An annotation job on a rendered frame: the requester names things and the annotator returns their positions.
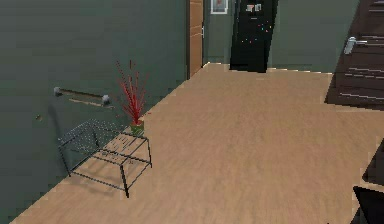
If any red house plant in pot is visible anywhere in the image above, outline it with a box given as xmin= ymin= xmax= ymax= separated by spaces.
xmin=114 ymin=59 xmax=151 ymax=136

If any brown wooden room door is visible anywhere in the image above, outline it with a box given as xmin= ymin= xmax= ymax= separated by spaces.
xmin=186 ymin=0 xmax=205 ymax=80

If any black fridge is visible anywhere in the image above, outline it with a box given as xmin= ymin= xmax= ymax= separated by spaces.
xmin=229 ymin=0 xmax=280 ymax=74

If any dark brown room door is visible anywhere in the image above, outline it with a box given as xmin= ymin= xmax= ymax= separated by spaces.
xmin=324 ymin=0 xmax=384 ymax=112

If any black chair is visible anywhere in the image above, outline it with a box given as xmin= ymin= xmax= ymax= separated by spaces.
xmin=352 ymin=137 xmax=384 ymax=224

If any black wire mesh table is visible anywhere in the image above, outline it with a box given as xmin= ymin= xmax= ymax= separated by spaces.
xmin=57 ymin=118 xmax=154 ymax=199

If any white framed wall picture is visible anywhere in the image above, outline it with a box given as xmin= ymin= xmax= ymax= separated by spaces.
xmin=210 ymin=0 xmax=229 ymax=15

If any grey wall rail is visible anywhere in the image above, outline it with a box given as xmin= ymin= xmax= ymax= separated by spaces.
xmin=53 ymin=86 xmax=111 ymax=105

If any silver door lever handle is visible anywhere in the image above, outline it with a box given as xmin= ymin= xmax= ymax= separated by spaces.
xmin=343 ymin=36 xmax=369 ymax=56

